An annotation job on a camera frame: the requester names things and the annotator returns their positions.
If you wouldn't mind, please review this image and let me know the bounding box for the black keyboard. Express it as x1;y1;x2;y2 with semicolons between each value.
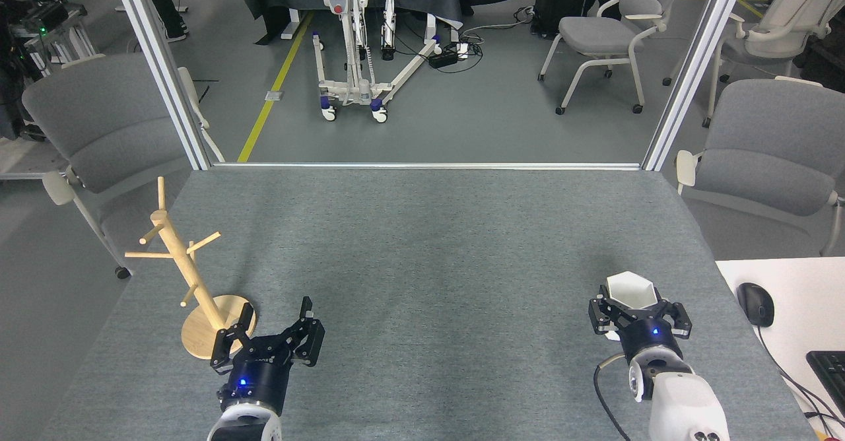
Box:
806;351;845;417

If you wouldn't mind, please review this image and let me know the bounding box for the silver aluminium post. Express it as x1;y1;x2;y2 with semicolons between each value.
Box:
641;0;753;172
107;0;214;171

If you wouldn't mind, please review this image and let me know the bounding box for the grey chair with cream frame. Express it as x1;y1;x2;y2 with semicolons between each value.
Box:
537;0;693;116
662;0;845;129
22;53;226;280
675;77;845;257

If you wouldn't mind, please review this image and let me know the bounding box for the black mouse cable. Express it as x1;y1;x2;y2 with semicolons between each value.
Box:
755;325;845;430

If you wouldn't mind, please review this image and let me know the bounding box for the white stand on wheels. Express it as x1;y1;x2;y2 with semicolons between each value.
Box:
298;0;442;123

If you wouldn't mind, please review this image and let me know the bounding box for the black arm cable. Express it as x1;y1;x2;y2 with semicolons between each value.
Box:
592;353;632;441

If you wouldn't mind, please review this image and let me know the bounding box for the white faceted cup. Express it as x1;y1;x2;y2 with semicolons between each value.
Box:
605;271;659;310

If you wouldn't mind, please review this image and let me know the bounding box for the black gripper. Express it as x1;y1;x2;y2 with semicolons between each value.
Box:
588;285;693;364
209;296;326;419

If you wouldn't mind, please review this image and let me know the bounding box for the person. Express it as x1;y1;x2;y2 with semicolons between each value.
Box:
138;0;189;44

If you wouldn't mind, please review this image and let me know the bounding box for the silver table edge rail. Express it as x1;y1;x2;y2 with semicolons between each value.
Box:
211;162;643;172

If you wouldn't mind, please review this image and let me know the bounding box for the equipment cart with black device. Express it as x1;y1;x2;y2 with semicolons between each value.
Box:
0;2;100;80

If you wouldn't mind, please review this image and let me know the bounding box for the wooden cup rack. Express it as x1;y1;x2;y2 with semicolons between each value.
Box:
125;177;258;360

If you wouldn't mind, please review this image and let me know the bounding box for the black power strip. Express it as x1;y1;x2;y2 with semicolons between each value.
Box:
428;44;471;69

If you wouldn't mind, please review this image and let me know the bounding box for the black computer mouse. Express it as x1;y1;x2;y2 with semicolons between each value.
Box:
737;283;776;328

